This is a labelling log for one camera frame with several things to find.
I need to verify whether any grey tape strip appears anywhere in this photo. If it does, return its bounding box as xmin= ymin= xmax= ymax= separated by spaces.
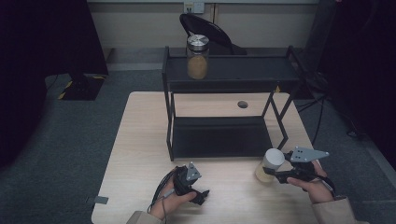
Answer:
xmin=86 ymin=195 xmax=109 ymax=205

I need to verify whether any person's right hand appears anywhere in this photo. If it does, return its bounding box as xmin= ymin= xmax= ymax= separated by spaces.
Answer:
xmin=286 ymin=161 xmax=334 ymax=205

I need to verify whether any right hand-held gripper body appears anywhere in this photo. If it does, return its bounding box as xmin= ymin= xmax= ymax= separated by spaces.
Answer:
xmin=287 ymin=147 xmax=331 ymax=182

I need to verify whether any black two-tier shelf rack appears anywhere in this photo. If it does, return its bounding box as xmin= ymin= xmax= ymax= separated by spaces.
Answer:
xmin=161 ymin=45 xmax=308 ymax=162

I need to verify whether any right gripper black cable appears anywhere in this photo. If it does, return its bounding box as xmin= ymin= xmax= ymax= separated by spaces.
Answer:
xmin=316 ymin=175 xmax=338 ymax=199

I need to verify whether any black folding chair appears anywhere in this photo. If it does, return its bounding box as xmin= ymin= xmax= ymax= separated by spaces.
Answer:
xmin=178 ymin=12 xmax=248 ymax=56

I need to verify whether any black stand base yellow tape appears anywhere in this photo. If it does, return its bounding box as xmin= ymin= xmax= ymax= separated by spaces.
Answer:
xmin=57 ymin=72 xmax=107 ymax=102

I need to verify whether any dark curtain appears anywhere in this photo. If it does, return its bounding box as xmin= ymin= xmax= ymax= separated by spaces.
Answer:
xmin=0 ymin=0 xmax=109 ymax=171
xmin=317 ymin=0 xmax=396 ymax=172

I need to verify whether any black floor cable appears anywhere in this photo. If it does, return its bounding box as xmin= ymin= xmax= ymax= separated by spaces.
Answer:
xmin=294 ymin=92 xmax=329 ymax=147

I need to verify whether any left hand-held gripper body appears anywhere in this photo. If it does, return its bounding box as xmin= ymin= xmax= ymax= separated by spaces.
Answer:
xmin=172 ymin=161 xmax=203 ymax=197

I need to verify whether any white wall outlet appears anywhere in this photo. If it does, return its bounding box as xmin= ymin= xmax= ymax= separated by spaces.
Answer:
xmin=183 ymin=1 xmax=205 ymax=15

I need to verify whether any glass jar with silver lid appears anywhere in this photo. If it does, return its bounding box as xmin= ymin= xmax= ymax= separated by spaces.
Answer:
xmin=186 ymin=34 xmax=210 ymax=81

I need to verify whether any plastic jar with white lid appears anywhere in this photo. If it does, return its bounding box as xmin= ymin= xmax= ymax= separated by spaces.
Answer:
xmin=254 ymin=147 xmax=286 ymax=184

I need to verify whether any person's left hand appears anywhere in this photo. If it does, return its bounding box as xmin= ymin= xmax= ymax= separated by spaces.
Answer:
xmin=149 ymin=176 xmax=198 ymax=220

